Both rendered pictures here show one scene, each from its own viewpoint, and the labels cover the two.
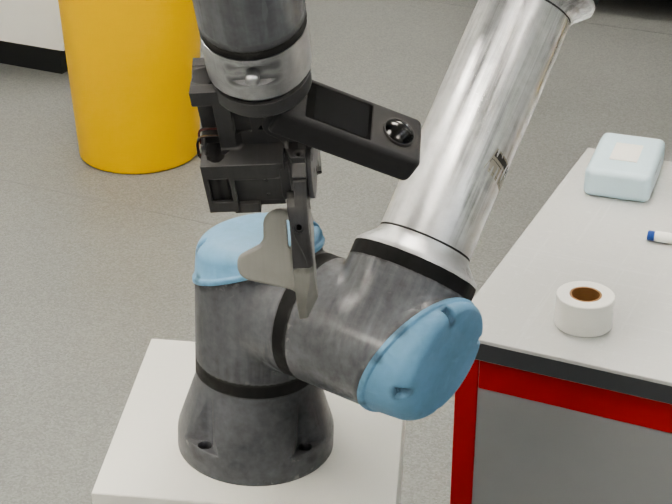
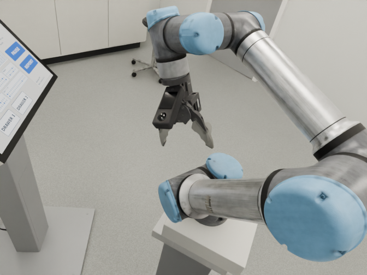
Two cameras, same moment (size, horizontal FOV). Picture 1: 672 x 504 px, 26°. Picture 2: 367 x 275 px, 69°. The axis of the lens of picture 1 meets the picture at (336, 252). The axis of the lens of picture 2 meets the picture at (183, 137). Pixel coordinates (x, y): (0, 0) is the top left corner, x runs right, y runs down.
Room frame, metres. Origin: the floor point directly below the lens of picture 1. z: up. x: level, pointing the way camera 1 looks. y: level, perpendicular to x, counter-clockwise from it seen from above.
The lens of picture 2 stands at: (1.15, -0.52, 1.60)
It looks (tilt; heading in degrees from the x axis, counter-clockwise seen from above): 40 degrees down; 102
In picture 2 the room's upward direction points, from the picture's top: 13 degrees clockwise
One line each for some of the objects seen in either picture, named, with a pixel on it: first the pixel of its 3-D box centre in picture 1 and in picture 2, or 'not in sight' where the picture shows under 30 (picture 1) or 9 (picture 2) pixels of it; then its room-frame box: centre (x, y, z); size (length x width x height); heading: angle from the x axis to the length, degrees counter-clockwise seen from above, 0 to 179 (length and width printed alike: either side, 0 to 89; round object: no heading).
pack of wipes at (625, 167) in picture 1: (625, 166); not in sight; (1.95, -0.42, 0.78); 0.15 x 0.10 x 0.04; 161
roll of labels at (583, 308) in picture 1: (584, 308); not in sight; (1.53, -0.30, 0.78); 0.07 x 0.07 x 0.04
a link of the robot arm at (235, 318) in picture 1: (264, 292); (219, 177); (1.17, 0.07, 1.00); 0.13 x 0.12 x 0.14; 55
